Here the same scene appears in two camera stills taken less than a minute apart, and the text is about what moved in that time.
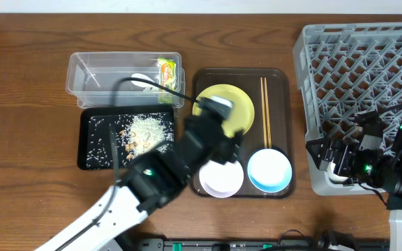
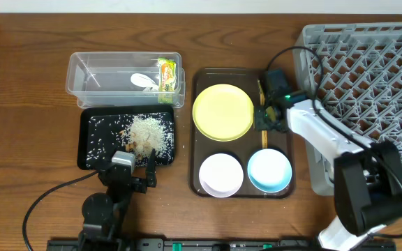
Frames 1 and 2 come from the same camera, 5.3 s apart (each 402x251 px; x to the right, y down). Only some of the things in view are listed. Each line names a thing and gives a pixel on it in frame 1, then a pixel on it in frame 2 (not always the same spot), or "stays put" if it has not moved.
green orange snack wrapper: (167, 77) stays put
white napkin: (149, 87) stays put
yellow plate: (243, 110) stays put
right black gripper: (325, 153) to (269, 116)
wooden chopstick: (269, 139) to (264, 139)
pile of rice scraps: (135, 134) stays put
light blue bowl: (269, 170) stays put
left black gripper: (225, 140) to (131, 183)
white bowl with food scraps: (221, 180) stays put
